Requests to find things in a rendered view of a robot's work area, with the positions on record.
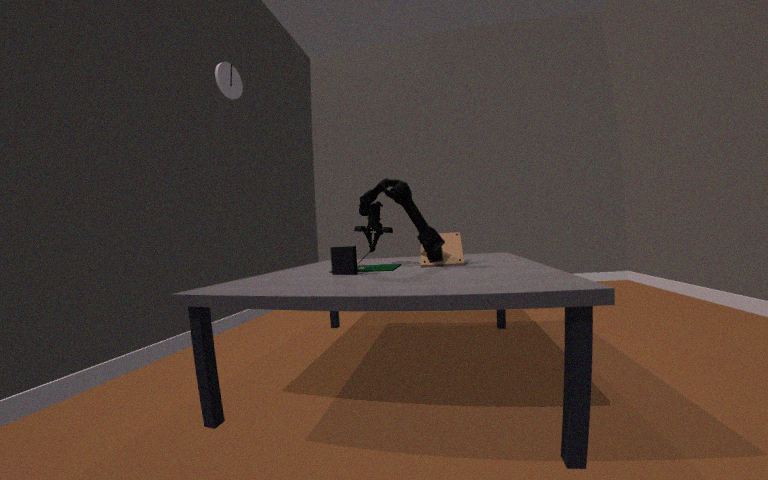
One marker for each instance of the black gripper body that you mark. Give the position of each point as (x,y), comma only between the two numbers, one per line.
(373,222)

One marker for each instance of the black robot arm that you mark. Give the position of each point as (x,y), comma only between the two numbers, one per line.
(402,194)

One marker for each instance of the green circuit board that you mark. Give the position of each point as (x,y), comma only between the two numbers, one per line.
(369,268)

